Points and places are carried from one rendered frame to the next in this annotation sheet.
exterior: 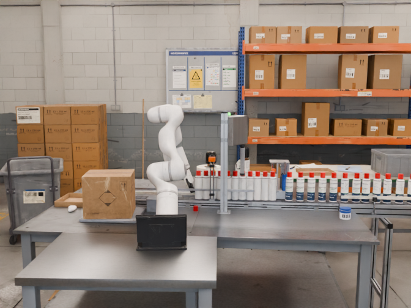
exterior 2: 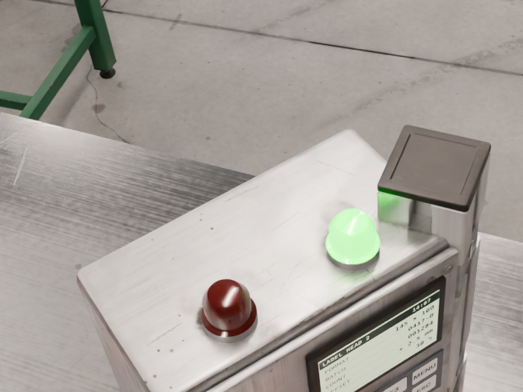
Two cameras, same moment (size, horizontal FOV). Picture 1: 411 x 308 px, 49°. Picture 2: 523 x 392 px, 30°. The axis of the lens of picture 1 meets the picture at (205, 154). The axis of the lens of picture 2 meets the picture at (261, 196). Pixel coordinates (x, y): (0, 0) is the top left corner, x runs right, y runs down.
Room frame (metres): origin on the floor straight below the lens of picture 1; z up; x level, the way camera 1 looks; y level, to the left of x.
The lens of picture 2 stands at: (3.28, -0.07, 1.85)
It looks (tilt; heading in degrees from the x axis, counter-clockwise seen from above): 48 degrees down; 204
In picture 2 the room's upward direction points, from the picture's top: 8 degrees counter-clockwise
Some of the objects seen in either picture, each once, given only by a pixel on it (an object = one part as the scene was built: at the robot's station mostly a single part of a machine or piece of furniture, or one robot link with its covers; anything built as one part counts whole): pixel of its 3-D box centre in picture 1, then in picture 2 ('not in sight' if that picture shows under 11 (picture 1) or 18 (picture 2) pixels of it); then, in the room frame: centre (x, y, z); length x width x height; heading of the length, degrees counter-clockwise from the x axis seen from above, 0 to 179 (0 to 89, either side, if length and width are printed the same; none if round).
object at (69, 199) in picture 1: (81, 200); not in sight; (3.19, 0.90, 0.85); 0.30 x 0.26 x 0.04; 85
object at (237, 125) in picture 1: (234, 129); (284, 358); (3.01, -0.19, 1.38); 0.17 x 0.10 x 0.19; 140
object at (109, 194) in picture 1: (109, 193); not in sight; (2.85, 0.62, 0.99); 0.30 x 0.24 x 0.27; 93
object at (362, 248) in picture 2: not in sight; (352, 234); (3.00, -0.15, 1.49); 0.03 x 0.03 x 0.02
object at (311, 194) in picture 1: (311, 186); not in sight; (3.05, -0.73, 0.98); 0.05 x 0.05 x 0.20
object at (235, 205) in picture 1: (218, 202); not in sight; (3.10, -0.09, 0.85); 1.65 x 0.11 x 0.05; 85
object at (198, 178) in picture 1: (198, 184); not in sight; (3.11, 0.05, 0.98); 0.05 x 0.05 x 0.20
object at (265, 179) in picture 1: (265, 186); not in sight; (3.08, -0.41, 0.98); 0.05 x 0.05 x 0.20
